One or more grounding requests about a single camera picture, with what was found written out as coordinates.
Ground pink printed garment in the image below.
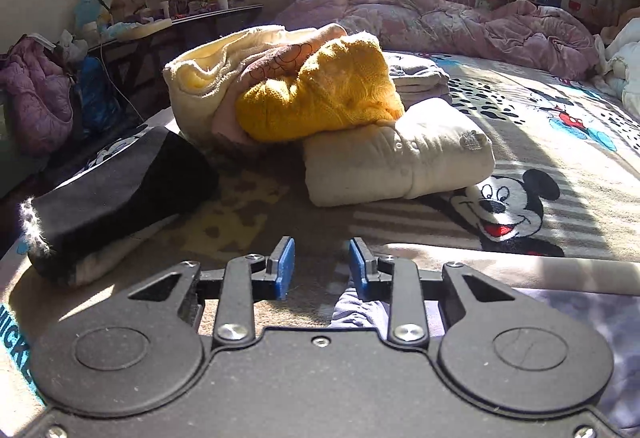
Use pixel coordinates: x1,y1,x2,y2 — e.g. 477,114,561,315
210,22,349,155

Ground dark desk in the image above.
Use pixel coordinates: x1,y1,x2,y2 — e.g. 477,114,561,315
86,2,266,121

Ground cartoon printed bed sheet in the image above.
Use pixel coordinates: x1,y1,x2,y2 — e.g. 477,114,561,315
0,50,640,411

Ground cream fleece garment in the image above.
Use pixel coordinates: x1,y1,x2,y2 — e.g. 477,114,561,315
163,24,321,149

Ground yellow foam tray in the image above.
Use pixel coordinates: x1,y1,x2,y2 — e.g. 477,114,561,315
114,18,173,41

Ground black garment with fur trim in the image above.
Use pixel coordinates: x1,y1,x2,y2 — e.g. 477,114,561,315
19,125,221,279

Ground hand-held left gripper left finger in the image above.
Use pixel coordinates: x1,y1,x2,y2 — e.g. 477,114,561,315
127,237,296,344

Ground lavender patterned garment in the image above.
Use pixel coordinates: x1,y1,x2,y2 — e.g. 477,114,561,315
329,286,640,425

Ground pink quilt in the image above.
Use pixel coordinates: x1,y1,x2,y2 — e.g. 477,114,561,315
272,0,602,82

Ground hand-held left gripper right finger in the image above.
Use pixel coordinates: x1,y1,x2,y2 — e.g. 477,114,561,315
348,237,516,345

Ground folded grey clothes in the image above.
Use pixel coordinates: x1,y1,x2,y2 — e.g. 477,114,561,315
382,51,454,107

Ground blue bag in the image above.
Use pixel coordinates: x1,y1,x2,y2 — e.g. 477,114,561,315
76,55,125,135

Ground folded cream jacket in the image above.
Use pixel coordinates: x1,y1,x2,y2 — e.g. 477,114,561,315
302,96,496,208

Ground white bedding pile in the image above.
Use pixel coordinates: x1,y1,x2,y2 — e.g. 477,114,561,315
594,16,640,107

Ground white cable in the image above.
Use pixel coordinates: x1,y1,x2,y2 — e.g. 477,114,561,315
99,35,138,116

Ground purple padded jacket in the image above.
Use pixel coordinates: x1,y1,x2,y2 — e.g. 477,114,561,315
0,34,77,157

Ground yellow knit sweater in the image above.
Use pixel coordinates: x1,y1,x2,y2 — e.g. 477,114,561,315
235,32,406,143

